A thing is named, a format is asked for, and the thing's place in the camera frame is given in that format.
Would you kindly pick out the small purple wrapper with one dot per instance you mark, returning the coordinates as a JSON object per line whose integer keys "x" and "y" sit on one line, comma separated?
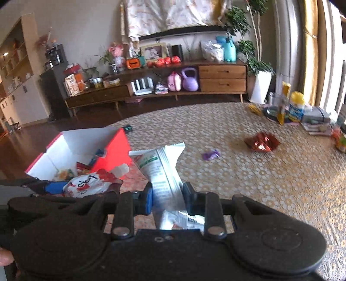
{"x": 210, "y": 154}

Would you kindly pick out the clear plastic bag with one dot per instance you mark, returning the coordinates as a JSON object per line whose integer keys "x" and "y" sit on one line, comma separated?
{"x": 212, "y": 51}

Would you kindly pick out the flat white box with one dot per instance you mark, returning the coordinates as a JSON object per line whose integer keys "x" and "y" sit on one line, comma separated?
{"x": 111, "y": 83}

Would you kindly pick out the person's left hand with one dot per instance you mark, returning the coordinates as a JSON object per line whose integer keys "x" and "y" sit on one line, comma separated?
{"x": 6, "y": 257}

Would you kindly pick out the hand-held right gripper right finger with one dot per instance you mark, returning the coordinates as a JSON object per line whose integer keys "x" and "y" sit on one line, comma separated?
{"x": 189, "y": 202}

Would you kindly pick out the black mini fridge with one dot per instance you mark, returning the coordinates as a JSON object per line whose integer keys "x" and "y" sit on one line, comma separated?
{"x": 54, "y": 94}

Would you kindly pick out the white router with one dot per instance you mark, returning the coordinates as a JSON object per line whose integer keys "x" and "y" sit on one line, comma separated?
{"x": 142, "y": 87}

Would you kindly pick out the floral tv cover cloth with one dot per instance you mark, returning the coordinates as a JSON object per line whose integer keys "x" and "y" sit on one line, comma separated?
{"x": 167, "y": 13}

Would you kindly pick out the black speaker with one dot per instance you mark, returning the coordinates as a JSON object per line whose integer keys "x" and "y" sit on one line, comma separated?
{"x": 177, "y": 52}

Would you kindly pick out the tall plant in white pot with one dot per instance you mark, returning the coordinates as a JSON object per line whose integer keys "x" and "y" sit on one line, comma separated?
{"x": 262, "y": 86}

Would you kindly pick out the red wrapped fruit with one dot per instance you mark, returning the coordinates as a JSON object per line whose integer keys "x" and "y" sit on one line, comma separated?
{"x": 160, "y": 62}
{"x": 152, "y": 64}
{"x": 176, "y": 59}
{"x": 168, "y": 60}

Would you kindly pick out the brown red foil packet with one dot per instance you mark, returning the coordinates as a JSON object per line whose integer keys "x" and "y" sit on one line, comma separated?
{"x": 262, "y": 143}

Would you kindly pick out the white standing air conditioner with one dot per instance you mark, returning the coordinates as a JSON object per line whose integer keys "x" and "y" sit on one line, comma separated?
{"x": 288, "y": 40}

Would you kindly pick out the stack of magazines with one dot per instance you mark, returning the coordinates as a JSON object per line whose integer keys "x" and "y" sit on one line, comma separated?
{"x": 317, "y": 129}

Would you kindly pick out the pink round case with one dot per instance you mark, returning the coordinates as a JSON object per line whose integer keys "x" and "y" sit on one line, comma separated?
{"x": 174, "y": 82}

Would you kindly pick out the wooden tv cabinet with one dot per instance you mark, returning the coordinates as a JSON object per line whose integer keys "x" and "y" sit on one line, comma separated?
{"x": 221, "y": 78}

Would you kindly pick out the green plant in patterned pot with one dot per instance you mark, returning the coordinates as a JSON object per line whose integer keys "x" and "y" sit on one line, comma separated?
{"x": 113, "y": 67}

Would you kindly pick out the framed photo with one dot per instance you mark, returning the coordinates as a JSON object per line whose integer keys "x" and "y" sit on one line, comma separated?
{"x": 152, "y": 52}

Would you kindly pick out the black coffee machine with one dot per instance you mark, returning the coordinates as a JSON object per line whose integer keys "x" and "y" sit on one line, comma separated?
{"x": 55, "y": 58}

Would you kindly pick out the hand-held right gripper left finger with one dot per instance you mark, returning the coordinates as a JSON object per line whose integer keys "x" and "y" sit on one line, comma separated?
{"x": 148, "y": 201}

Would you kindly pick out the purple kettlebell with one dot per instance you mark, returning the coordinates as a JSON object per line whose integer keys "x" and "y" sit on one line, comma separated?
{"x": 190, "y": 81}

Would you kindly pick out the small leafy potted plant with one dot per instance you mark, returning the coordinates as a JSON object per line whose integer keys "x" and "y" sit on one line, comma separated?
{"x": 90, "y": 72}

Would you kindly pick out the gold curtain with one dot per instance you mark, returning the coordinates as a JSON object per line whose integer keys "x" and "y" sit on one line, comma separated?
{"x": 310, "y": 48}

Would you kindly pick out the orange box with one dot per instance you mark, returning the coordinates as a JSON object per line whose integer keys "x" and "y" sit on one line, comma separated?
{"x": 79, "y": 82}

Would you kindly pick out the clear glass cup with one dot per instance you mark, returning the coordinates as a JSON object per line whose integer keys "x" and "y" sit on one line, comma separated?
{"x": 274, "y": 104}

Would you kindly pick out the yellow capped bottle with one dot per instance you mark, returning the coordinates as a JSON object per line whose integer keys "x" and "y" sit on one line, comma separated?
{"x": 296, "y": 106}

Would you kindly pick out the dried flower bouquet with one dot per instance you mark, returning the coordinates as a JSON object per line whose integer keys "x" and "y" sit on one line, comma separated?
{"x": 47, "y": 39}

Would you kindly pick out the black remote control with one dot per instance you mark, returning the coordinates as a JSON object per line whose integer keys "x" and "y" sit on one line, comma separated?
{"x": 127, "y": 128}

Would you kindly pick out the crumpled yellow wrapper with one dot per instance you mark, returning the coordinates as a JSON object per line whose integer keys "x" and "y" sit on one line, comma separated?
{"x": 255, "y": 109}

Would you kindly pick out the tall yellow tube packet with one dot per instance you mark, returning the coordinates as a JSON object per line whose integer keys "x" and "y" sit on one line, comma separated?
{"x": 284, "y": 97}

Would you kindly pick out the red gift box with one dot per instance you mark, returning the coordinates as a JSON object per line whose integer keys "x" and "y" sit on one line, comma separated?
{"x": 72, "y": 70}

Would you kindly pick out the white red script snack packet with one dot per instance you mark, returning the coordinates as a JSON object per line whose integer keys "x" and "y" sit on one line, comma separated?
{"x": 83, "y": 186}

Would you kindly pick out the small stack of books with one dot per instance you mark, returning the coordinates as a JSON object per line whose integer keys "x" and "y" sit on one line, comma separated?
{"x": 161, "y": 89}

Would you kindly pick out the teal spray bottle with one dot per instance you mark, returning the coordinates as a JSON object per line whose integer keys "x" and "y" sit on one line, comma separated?
{"x": 229, "y": 50}

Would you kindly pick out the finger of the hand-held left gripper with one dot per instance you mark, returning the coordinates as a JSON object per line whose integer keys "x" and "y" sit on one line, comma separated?
{"x": 108, "y": 196}
{"x": 55, "y": 187}

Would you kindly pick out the dark round tray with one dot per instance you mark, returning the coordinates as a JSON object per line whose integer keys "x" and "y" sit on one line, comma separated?
{"x": 270, "y": 114}

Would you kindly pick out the grey tissue box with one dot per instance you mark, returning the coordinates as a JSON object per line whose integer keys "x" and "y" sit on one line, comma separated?
{"x": 315, "y": 115}

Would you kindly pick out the long white green snack packet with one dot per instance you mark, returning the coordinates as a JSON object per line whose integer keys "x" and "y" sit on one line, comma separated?
{"x": 162, "y": 167}

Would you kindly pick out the printed cardboard box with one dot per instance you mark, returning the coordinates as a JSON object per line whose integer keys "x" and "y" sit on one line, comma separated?
{"x": 70, "y": 85}

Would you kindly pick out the orange green radio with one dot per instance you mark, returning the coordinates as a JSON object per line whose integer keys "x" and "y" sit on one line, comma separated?
{"x": 135, "y": 63}

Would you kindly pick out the wooden shelf cabinet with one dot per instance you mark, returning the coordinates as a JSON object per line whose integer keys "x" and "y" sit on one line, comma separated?
{"x": 21, "y": 89}

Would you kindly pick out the red cardboard box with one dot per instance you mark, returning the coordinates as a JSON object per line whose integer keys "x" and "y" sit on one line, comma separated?
{"x": 115, "y": 151}

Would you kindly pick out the pink flower doll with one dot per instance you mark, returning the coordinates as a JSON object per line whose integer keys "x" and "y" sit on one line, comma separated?
{"x": 116, "y": 55}

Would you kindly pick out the small glass jars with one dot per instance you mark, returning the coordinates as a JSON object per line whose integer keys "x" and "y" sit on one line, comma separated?
{"x": 97, "y": 83}

